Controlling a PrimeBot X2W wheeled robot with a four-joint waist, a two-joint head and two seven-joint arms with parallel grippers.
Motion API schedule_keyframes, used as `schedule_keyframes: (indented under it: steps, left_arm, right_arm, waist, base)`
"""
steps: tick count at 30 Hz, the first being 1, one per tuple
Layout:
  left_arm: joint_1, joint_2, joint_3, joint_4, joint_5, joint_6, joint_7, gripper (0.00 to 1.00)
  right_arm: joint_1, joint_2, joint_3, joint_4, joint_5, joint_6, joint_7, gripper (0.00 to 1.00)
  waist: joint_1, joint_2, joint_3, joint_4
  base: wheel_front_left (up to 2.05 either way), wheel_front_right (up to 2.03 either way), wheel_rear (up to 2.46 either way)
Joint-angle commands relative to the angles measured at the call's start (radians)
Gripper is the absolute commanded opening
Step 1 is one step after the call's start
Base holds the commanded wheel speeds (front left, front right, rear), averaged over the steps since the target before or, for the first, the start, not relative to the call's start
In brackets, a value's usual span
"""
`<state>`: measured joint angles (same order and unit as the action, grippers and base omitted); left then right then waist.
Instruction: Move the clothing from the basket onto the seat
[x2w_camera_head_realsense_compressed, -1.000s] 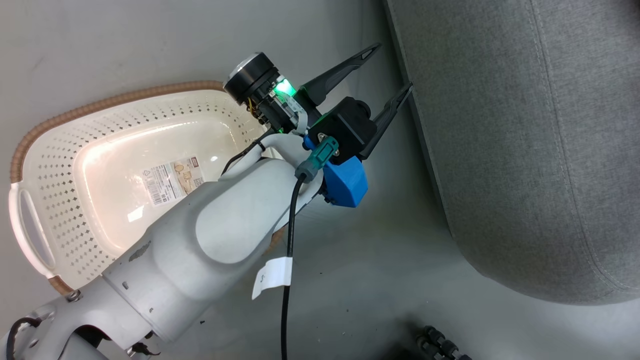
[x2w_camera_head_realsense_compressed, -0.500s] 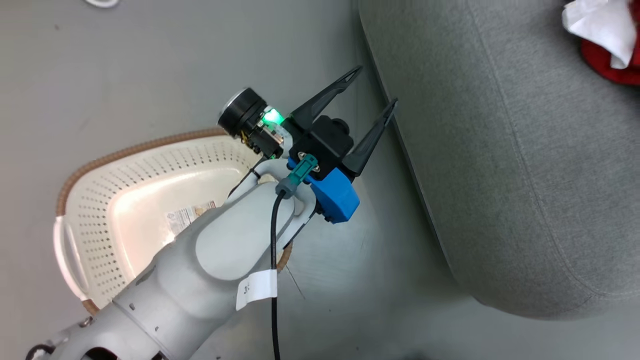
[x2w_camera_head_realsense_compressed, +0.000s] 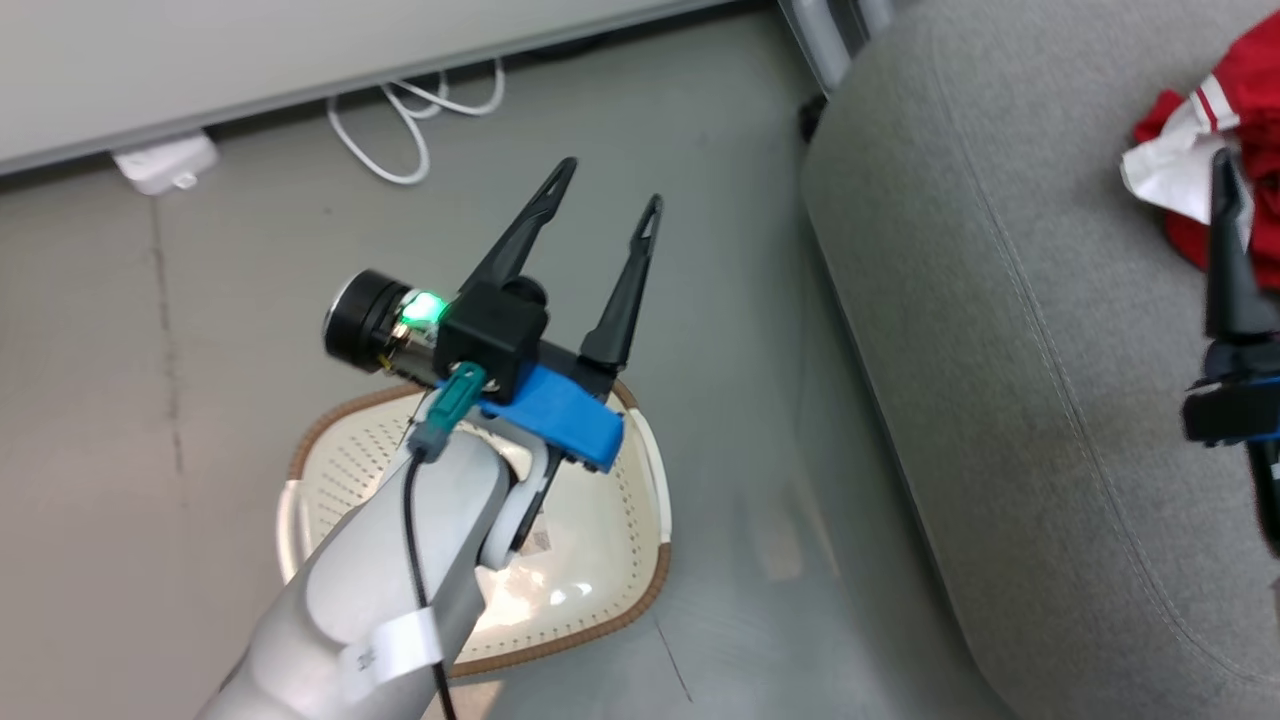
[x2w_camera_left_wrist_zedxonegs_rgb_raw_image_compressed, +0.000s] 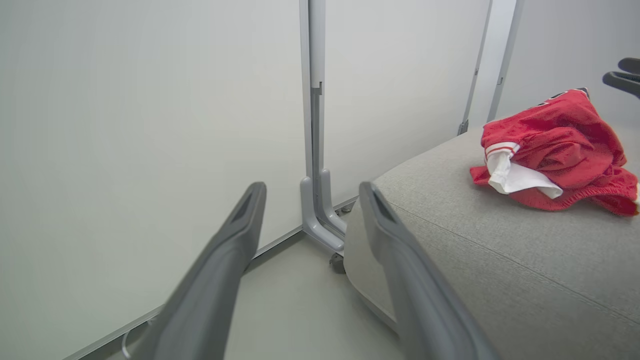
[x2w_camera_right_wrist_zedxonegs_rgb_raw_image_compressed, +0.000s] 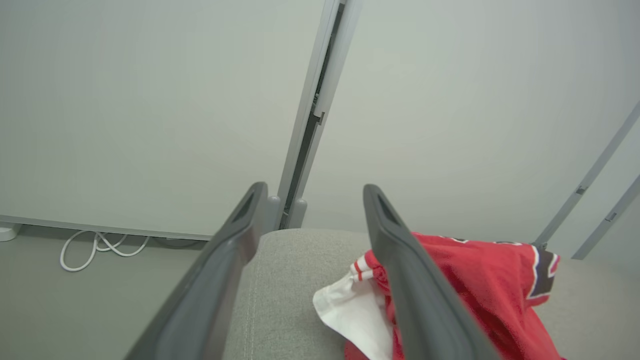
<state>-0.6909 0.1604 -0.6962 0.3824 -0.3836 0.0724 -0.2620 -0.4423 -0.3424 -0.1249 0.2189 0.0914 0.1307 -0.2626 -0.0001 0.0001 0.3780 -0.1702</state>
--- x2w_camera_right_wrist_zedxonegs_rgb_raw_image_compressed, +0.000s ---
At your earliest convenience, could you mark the looped white power cable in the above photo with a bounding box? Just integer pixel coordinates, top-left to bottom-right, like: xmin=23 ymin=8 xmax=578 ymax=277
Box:
xmin=59 ymin=229 xmax=151 ymax=273

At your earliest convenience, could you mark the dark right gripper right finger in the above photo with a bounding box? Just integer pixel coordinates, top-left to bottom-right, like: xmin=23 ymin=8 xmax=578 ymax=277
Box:
xmin=363 ymin=183 xmax=502 ymax=360

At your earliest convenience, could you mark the white partition panel grey frame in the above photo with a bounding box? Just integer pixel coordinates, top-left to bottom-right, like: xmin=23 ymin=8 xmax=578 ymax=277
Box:
xmin=571 ymin=172 xmax=640 ymax=261
xmin=300 ymin=0 xmax=640 ymax=251

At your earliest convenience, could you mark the grey partition leg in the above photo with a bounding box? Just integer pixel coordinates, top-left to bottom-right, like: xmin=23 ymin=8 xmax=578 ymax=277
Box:
xmin=286 ymin=197 xmax=309 ymax=230
xmin=265 ymin=195 xmax=282 ymax=233

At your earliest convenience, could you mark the large red garment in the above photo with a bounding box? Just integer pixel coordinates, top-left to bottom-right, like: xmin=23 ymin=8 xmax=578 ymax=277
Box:
xmin=312 ymin=231 xmax=566 ymax=360

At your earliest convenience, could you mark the wide white partition panel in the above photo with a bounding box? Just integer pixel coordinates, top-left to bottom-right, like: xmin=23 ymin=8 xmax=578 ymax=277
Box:
xmin=0 ymin=0 xmax=346 ymax=242

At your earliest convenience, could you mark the grey sofa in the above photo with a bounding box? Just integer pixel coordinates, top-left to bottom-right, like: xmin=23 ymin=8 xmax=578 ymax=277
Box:
xmin=222 ymin=227 xmax=640 ymax=360

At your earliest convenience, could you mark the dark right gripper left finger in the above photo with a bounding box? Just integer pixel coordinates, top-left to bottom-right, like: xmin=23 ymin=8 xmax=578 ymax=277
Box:
xmin=124 ymin=181 xmax=270 ymax=360

